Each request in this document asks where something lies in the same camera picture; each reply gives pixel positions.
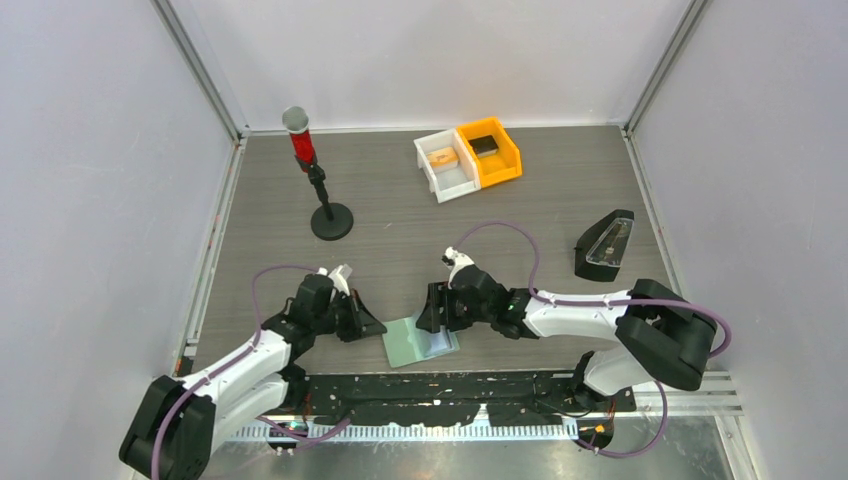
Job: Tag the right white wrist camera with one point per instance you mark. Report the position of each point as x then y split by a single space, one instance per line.
455 261

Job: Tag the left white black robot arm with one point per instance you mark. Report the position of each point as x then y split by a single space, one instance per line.
182 421

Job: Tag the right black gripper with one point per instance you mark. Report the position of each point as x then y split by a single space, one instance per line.
439 295

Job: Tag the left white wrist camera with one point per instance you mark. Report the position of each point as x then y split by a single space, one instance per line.
339 277

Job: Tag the green card holder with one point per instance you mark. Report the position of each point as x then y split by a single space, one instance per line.
405 344

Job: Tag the orange plastic bin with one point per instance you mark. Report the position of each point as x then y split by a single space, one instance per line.
506 164

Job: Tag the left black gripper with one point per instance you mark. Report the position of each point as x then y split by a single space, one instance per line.
362 324

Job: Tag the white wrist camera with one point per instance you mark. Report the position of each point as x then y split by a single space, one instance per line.
455 261
339 277

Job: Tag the orange card in white bin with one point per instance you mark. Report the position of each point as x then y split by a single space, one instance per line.
443 158

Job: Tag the black microphone stand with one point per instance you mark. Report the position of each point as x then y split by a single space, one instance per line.
331 221

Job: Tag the white plastic bin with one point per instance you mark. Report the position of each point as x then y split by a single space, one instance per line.
448 184

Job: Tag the black metronome clear cover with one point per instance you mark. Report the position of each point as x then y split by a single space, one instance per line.
599 251

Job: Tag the red grey microphone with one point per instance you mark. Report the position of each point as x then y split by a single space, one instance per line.
296 122

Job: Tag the black item in orange bin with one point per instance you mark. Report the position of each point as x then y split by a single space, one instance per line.
484 146

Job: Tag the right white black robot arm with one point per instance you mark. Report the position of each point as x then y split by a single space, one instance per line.
657 335

